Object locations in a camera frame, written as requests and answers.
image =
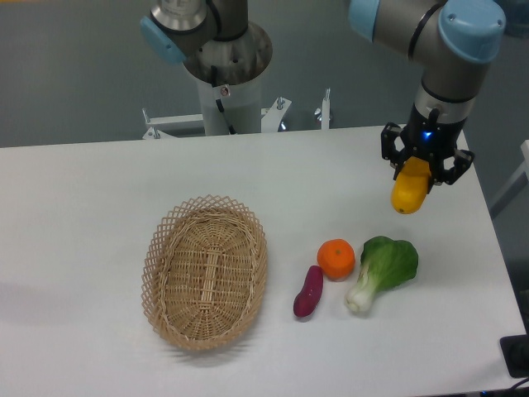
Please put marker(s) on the orange tangerine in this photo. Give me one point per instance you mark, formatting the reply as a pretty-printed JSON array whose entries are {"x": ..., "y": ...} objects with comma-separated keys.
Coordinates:
[{"x": 336, "y": 258}]

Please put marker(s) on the white metal base frame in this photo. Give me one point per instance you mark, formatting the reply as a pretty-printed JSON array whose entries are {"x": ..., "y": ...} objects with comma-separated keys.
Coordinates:
[{"x": 271, "y": 120}]

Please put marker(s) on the yellow mango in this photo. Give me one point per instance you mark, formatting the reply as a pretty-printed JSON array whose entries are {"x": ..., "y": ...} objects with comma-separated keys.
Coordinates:
[{"x": 411, "y": 186}]

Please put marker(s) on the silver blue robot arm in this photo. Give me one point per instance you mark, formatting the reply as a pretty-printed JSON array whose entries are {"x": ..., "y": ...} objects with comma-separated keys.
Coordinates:
[{"x": 454, "y": 41}]

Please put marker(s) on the green bok choy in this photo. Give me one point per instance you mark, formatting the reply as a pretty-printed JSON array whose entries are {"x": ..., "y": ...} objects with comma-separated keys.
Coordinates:
[{"x": 384, "y": 265}]

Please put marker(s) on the purple sweet potato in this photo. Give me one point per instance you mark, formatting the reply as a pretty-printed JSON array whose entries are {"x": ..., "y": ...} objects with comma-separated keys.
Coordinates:
[{"x": 310, "y": 294}]

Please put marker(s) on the oval wicker basket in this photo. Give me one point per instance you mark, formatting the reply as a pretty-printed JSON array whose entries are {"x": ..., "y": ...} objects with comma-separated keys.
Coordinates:
[{"x": 205, "y": 273}]

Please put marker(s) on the black device at table edge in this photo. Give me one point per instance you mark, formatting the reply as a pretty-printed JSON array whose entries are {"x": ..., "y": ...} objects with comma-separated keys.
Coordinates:
[{"x": 515, "y": 354}]

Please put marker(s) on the white frame at right edge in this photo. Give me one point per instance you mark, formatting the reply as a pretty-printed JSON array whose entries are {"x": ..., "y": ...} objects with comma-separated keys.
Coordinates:
[{"x": 513, "y": 186}]

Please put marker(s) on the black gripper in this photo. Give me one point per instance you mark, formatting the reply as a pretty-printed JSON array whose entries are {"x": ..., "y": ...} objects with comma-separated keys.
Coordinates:
[{"x": 422, "y": 137}]

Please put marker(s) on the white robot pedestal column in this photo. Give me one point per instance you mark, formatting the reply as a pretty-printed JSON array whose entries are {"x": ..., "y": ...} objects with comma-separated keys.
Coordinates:
[{"x": 228, "y": 77}]

